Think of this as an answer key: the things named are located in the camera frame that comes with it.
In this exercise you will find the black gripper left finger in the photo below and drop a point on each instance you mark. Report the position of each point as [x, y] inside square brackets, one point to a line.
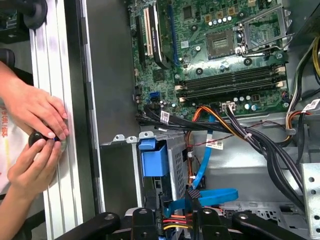
[143, 225]

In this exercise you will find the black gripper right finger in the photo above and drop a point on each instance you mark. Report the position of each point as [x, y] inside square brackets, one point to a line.
[207, 225]

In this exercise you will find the black disk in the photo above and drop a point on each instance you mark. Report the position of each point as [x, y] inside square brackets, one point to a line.
[153, 162]

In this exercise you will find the metal disk bay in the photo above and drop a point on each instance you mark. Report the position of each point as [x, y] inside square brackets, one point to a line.
[177, 162]

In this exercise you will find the black RAM slot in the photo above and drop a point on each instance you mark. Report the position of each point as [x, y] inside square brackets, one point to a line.
[230, 80]
[230, 75]
[230, 86]
[230, 92]

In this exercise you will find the black expansion slot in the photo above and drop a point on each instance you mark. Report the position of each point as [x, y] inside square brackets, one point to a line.
[140, 42]

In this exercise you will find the blue expansion slot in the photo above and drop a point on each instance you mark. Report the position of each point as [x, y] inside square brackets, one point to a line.
[173, 35]

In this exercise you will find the beige expansion slot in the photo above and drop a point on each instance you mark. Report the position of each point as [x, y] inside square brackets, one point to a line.
[148, 32]

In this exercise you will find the person's right hand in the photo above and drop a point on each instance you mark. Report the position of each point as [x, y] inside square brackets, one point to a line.
[30, 175]

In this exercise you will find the person's left hand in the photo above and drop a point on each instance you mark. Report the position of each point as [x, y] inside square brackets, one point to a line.
[37, 107]

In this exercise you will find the black metal PC case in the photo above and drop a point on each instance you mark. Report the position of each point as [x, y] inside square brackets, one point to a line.
[112, 75]

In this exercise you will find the person's white printed shirt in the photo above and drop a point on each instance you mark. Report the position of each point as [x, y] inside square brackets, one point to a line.
[10, 150]

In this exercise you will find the green motherboard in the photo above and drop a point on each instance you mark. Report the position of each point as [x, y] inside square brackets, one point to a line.
[215, 65]

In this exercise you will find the square CPU socket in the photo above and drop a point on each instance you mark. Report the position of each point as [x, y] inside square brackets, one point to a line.
[220, 45]

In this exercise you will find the black graphics card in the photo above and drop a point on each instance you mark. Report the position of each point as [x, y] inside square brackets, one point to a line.
[160, 37]

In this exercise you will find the black round stand foot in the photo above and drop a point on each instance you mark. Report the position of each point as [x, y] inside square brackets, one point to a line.
[37, 17]

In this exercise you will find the metal socket cover frame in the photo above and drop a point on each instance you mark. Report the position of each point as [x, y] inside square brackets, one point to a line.
[285, 21]

